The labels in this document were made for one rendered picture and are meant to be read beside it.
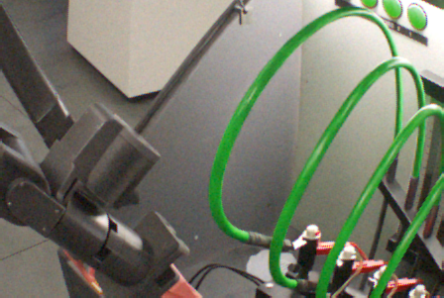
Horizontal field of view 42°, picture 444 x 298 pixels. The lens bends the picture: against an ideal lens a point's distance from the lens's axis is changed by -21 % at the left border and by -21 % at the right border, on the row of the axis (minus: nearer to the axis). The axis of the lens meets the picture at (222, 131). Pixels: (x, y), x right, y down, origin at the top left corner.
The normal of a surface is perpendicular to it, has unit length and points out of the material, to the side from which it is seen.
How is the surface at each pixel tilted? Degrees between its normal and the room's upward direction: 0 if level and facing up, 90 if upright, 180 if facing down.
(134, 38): 90
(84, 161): 91
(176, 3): 90
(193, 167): 90
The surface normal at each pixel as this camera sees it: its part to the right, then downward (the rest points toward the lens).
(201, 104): 0.64, 0.36
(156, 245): -0.60, -0.53
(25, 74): 0.40, 0.19
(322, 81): -0.77, 0.27
